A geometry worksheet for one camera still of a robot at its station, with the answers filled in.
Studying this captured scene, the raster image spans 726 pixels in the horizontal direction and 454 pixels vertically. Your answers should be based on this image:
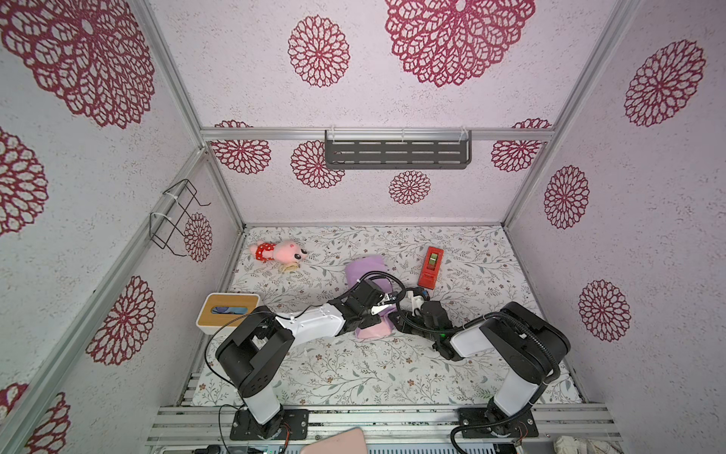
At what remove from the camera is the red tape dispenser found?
1.00 m

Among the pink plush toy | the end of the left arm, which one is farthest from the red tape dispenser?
the pink plush toy

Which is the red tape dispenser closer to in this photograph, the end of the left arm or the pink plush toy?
the end of the left arm
